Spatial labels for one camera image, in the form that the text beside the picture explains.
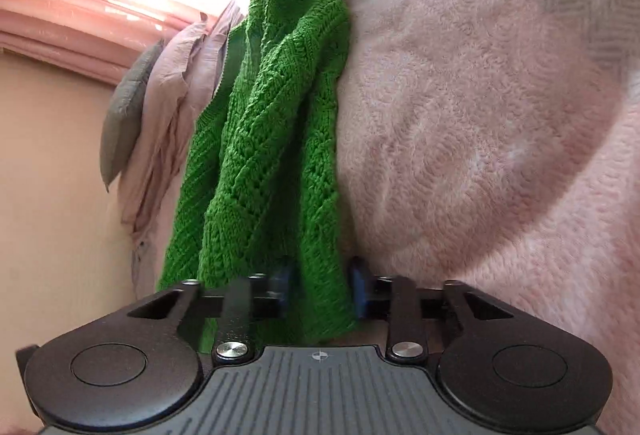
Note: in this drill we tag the grey pillow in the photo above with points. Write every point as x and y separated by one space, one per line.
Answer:
125 115

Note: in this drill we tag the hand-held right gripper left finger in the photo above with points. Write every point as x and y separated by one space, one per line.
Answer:
281 282

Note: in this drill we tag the pink and grey textured blanket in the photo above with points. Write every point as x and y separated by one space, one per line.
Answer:
475 115

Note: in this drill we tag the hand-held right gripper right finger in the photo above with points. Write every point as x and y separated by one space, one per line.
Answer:
358 284

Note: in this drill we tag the pink pillow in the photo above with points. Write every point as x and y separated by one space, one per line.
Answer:
165 125

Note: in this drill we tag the green knit sweater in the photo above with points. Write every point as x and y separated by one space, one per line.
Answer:
270 115

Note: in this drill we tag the pink curtain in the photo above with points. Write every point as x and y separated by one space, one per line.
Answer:
65 5

